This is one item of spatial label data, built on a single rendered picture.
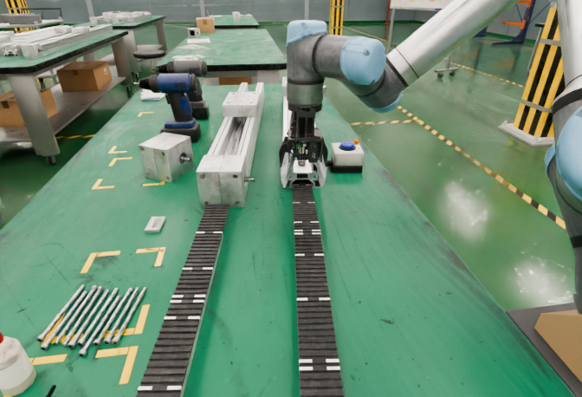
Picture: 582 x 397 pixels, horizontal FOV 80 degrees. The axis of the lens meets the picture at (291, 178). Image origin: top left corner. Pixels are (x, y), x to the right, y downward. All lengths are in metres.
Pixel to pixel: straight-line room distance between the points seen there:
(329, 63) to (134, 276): 0.51
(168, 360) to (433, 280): 0.44
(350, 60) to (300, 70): 0.12
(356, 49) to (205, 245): 0.43
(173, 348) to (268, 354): 0.13
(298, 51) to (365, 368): 0.52
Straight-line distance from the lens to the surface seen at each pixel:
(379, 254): 0.71
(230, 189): 0.80
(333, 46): 0.64
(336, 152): 0.95
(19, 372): 0.59
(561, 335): 0.64
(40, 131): 3.25
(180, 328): 0.55
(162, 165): 0.96
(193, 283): 0.60
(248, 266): 0.67
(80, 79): 4.68
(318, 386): 0.48
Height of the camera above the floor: 1.22
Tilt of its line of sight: 28 degrees down
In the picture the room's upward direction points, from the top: straight up
